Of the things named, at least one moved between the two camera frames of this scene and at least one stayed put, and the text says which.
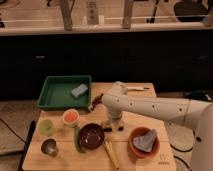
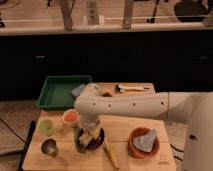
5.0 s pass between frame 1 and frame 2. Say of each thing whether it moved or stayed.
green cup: stayed
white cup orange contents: stayed
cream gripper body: moved
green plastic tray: stayed
